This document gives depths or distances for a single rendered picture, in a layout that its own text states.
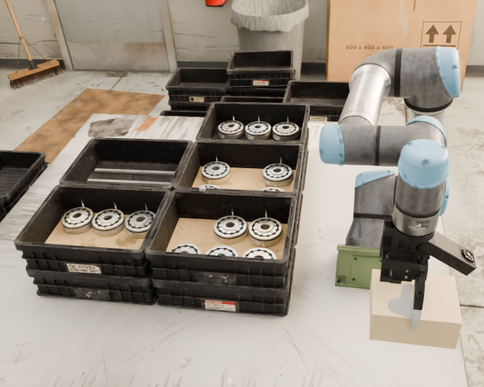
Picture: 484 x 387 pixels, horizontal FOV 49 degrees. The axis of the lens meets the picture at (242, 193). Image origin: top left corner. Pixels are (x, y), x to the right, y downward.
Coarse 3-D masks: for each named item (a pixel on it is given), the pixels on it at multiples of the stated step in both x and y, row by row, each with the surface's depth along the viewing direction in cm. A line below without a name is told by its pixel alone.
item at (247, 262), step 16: (176, 192) 168; (192, 192) 167; (208, 192) 167; (224, 192) 166; (160, 224) 156; (288, 224) 152; (288, 240) 146; (160, 256) 146; (176, 256) 145; (192, 256) 144; (208, 256) 143; (224, 256) 143; (240, 256) 142; (288, 256) 142
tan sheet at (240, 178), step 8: (200, 168) 196; (232, 168) 194; (240, 168) 194; (248, 168) 194; (200, 176) 192; (232, 176) 190; (240, 176) 190; (248, 176) 190; (256, 176) 189; (200, 184) 188; (224, 184) 187; (232, 184) 186; (240, 184) 186; (248, 184) 186; (256, 184) 185; (264, 184) 185; (288, 184) 184
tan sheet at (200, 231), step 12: (180, 228) 169; (192, 228) 169; (204, 228) 168; (180, 240) 164; (192, 240) 164; (204, 240) 164; (216, 240) 163; (204, 252) 160; (240, 252) 158; (276, 252) 157
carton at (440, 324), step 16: (384, 288) 105; (400, 288) 104; (432, 288) 104; (448, 288) 104; (384, 304) 101; (432, 304) 101; (448, 304) 100; (384, 320) 100; (400, 320) 99; (432, 320) 98; (448, 320) 97; (384, 336) 103; (400, 336) 102; (416, 336) 101; (432, 336) 100; (448, 336) 99
